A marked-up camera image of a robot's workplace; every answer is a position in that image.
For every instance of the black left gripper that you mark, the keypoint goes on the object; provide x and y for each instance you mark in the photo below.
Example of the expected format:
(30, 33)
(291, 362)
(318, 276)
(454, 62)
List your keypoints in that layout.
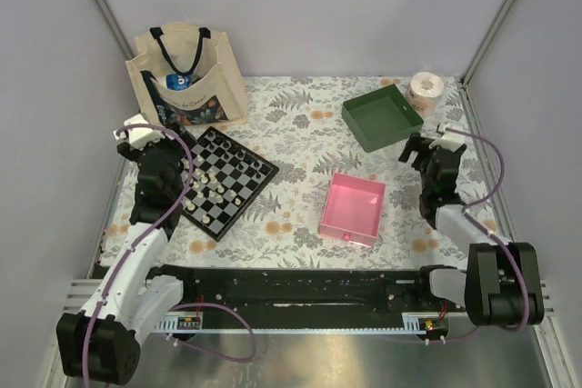
(134, 154)

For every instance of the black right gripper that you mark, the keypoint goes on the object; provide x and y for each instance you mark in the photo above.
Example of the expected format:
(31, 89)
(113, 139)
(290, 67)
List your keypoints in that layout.
(415, 143)

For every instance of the black white chess board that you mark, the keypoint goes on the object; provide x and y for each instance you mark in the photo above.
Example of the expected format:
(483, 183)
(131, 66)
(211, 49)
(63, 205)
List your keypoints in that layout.
(227, 178)

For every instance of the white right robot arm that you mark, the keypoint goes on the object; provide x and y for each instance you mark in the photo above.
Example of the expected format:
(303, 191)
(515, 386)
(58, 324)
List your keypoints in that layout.
(501, 284)

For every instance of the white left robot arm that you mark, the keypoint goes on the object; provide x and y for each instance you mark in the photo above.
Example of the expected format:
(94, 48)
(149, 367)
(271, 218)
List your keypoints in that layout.
(102, 341)

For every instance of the green plastic tray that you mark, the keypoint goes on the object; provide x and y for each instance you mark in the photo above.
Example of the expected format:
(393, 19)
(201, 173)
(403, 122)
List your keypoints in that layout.
(381, 118)

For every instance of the toilet paper roll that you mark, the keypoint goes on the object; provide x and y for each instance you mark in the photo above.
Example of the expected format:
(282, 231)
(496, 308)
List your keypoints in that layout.
(424, 92)

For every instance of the blue white packet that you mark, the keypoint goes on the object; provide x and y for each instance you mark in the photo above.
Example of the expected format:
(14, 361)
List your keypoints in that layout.
(178, 82)

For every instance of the cream canvas tote bag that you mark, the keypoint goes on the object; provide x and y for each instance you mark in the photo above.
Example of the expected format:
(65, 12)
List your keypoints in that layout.
(187, 74)

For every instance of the pink plastic tray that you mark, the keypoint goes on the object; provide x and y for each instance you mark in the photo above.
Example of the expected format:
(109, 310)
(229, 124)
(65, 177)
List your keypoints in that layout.
(353, 210)

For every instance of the floral table cloth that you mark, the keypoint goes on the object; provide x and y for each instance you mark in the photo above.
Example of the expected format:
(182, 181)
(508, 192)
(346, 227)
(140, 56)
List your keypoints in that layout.
(296, 123)

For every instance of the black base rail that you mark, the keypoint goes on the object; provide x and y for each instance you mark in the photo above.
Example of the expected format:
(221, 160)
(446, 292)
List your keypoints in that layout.
(238, 291)

